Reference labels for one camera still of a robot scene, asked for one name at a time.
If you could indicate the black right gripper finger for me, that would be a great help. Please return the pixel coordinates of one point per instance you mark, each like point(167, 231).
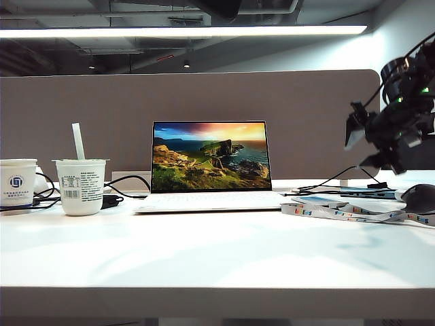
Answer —
point(355, 132)
point(375, 161)

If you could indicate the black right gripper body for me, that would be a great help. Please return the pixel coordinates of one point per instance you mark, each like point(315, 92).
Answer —
point(401, 136)

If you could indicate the black phone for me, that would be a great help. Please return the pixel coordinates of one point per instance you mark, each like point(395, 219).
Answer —
point(221, 8)

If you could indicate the blue-grey USB hub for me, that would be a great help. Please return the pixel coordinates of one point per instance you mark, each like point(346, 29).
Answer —
point(357, 194)

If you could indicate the dark grey computer mouse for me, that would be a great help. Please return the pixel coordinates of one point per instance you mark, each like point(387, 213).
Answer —
point(419, 198)

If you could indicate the white laptop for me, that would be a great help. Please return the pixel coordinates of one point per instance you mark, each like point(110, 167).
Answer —
point(210, 156)

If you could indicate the black ceiling spotlight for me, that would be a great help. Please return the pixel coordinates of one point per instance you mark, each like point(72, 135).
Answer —
point(186, 64)

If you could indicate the ceiling light strip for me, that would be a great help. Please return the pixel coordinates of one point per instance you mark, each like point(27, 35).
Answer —
point(170, 31)

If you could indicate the black power adapter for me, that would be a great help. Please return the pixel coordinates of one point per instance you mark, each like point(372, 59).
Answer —
point(111, 201)

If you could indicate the white drinking straw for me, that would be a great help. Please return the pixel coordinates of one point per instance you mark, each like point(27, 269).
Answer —
point(78, 142)

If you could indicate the white drink cup green lid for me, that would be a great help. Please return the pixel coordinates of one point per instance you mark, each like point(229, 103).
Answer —
point(81, 200)

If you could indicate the paper cup with blue logo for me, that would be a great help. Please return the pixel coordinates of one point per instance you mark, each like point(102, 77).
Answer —
point(17, 193)

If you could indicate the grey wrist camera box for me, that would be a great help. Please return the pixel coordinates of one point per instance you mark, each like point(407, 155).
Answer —
point(413, 140)

